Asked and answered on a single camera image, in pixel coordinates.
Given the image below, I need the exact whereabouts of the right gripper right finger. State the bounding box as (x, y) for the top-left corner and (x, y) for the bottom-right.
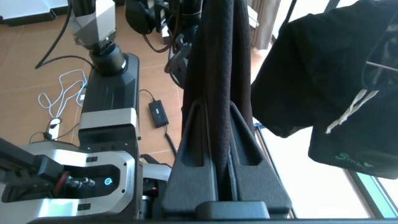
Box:
(228, 101), (292, 218)

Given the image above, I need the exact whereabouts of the black cable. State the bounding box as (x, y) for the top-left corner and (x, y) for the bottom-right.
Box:
(35, 6), (95, 70)

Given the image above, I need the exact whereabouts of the black garment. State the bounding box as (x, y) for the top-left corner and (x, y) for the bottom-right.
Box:
(251, 0), (398, 180)
(182, 0), (254, 202)

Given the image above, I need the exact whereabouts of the white power strip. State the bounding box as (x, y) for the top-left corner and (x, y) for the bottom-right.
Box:
(46, 117), (63, 141)

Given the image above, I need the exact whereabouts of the window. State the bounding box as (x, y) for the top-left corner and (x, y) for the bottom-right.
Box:
(253, 0), (398, 218)

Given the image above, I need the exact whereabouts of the black power adapter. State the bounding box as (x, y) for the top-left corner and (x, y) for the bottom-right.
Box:
(139, 89), (178, 158)

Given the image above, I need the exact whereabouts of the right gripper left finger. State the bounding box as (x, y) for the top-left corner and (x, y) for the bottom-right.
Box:
(161, 98), (218, 218)

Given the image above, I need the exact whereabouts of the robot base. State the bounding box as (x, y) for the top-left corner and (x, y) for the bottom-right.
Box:
(0, 52), (175, 224)

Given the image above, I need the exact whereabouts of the white cable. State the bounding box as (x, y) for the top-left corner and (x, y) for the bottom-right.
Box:
(37, 68), (88, 119)

